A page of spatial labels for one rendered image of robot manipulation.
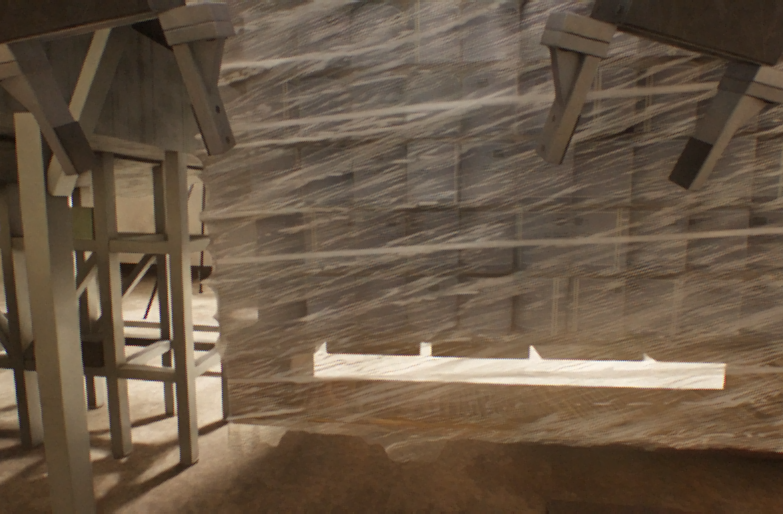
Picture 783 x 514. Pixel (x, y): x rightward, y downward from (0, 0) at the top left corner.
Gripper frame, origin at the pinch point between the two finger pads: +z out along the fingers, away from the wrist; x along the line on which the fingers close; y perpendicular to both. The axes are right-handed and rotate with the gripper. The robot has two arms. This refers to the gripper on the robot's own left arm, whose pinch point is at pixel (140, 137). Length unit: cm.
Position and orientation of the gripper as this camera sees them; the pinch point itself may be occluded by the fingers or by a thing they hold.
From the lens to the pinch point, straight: 40.5
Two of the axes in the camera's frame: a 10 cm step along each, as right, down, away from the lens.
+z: 1.4, 8.6, 4.9
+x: -9.9, 0.9, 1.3
